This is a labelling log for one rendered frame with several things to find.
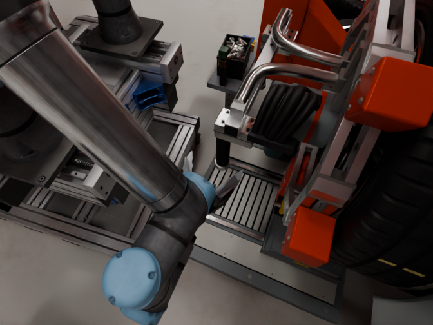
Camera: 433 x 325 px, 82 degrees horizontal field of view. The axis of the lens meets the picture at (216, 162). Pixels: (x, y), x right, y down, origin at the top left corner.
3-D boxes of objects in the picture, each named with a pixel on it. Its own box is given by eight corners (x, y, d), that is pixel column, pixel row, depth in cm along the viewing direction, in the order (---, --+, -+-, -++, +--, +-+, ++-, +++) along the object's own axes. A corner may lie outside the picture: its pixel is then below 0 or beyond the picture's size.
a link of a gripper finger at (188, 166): (191, 140, 58) (195, 175, 53) (193, 153, 63) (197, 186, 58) (178, 142, 58) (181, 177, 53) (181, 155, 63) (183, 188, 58)
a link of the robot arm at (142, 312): (150, 332, 38) (161, 328, 45) (182, 262, 43) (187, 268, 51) (107, 309, 40) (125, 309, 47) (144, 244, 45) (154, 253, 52)
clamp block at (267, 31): (290, 57, 70) (295, 39, 66) (259, 49, 72) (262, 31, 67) (294, 46, 73) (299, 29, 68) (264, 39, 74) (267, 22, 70)
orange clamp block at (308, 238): (324, 227, 54) (316, 269, 50) (288, 214, 56) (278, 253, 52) (337, 218, 48) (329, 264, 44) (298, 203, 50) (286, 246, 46)
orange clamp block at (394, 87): (392, 133, 38) (428, 128, 29) (340, 118, 40) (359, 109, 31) (411, 89, 37) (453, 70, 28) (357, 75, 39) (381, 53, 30)
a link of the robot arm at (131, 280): (137, 213, 36) (154, 233, 46) (82, 289, 31) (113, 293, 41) (183, 240, 34) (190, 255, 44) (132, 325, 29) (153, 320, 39)
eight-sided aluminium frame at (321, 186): (290, 248, 75) (415, 151, 28) (269, 240, 76) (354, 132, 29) (324, 119, 100) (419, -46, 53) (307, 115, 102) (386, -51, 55)
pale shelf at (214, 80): (236, 96, 128) (237, 91, 126) (206, 87, 132) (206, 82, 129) (261, 48, 148) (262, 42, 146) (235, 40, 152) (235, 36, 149)
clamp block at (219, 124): (251, 150, 55) (254, 135, 50) (213, 137, 56) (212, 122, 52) (258, 133, 57) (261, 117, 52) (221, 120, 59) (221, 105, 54)
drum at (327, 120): (329, 162, 67) (354, 129, 55) (254, 137, 71) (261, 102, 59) (337, 124, 73) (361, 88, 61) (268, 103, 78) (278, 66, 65)
